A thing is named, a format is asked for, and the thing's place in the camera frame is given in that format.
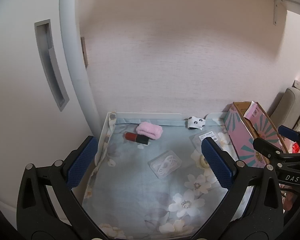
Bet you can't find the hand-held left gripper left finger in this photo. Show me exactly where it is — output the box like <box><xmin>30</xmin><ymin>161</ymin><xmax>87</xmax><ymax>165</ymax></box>
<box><xmin>16</xmin><ymin>135</ymin><xmax>108</xmax><ymax>240</ymax></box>

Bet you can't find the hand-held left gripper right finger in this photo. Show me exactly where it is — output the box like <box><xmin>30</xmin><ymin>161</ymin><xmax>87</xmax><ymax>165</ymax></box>
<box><xmin>201</xmin><ymin>137</ymin><xmax>284</xmax><ymax>240</ymax></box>

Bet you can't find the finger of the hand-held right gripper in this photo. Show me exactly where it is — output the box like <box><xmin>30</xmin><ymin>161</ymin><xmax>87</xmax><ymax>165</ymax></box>
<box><xmin>277</xmin><ymin>125</ymin><xmax>300</xmax><ymax>143</ymax></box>
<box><xmin>252</xmin><ymin>135</ymin><xmax>300</xmax><ymax>160</ymax></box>

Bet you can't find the pink patterned cardboard box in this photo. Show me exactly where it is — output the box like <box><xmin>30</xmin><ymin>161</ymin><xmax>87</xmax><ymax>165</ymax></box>
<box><xmin>224</xmin><ymin>101</ymin><xmax>289</xmax><ymax>168</ymax></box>

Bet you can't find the clear packet with white label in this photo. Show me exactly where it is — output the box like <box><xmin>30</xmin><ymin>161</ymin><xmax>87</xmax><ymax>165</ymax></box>
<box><xmin>190</xmin><ymin>131</ymin><xmax>221</xmax><ymax>153</ymax></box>

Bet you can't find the white spotted sock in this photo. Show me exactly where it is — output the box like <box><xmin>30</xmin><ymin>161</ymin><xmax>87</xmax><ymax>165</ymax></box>
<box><xmin>186</xmin><ymin>116</ymin><xmax>206</xmax><ymax>130</ymax></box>

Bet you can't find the clear packet of white hair ties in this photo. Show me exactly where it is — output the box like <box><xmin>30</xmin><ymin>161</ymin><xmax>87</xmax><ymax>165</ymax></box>
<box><xmin>148</xmin><ymin>150</ymin><xmax>182</xmax><ymax>179</ymax></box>

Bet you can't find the pink fuzzy headband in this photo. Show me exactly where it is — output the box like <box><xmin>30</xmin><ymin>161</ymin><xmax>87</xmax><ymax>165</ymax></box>
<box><xmin>136</xmin><ymin>121</ymin><xmax>163</xmax><ymax>140</ymax></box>

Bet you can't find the red plastic bag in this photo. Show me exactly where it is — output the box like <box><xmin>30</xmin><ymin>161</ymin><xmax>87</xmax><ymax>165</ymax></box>
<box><xmin>281</xmin><ymin>140</ymin><xmax>300</xmax><ymax>154</ymax></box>

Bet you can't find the grey chair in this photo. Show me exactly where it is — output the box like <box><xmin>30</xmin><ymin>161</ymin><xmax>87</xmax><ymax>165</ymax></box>
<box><xmin>269</xmin><ymin>87</ymin><xmax>300</xmax><ymax>132</ymax></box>

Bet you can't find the pink packet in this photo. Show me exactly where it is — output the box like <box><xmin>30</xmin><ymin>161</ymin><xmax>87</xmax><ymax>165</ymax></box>
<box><xmin>243</xmin><ymin>101</ymin><xmax>260</xmax><ymax>119</ymax></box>

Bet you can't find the red and black lipstick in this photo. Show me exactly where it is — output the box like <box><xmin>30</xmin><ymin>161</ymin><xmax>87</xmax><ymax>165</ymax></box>
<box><xmin>124</xmin><ymin>131</ymin><xmax>150</xmax><ymax>145</ymax></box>

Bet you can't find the blue floral cloth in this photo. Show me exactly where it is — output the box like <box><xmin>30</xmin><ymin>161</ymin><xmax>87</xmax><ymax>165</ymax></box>
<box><xmin>82</xmin><ymin>110</ymin><xmax>256</xmax><ymax>240</ymax></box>

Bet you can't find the white wardrobe door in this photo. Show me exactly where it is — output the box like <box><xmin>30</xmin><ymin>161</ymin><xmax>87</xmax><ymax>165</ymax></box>
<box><xmin>0</xmin><ymin>0</ymin><xmax>102</xmax><ymax>233</ymax></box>

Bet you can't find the grey recessed door handle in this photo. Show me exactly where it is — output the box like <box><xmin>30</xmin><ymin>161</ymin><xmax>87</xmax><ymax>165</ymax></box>
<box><xmin>34</xmin><ymin>19</ymin><xmax>70</xmax><ymax>112</ymax></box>

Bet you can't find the beige wall plate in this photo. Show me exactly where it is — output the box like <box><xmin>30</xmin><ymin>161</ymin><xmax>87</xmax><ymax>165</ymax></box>
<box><xmin>80</xmin><ymin>36</ymin><xmax>88</xmax><ymax>69</ymax></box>

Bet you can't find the white shelf bracket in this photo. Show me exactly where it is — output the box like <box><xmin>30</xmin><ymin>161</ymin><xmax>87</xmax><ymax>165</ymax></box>
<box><xmin>273</xmin><ymin>0</ymin><xmax>300</xmax><ymax>26</ymax></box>

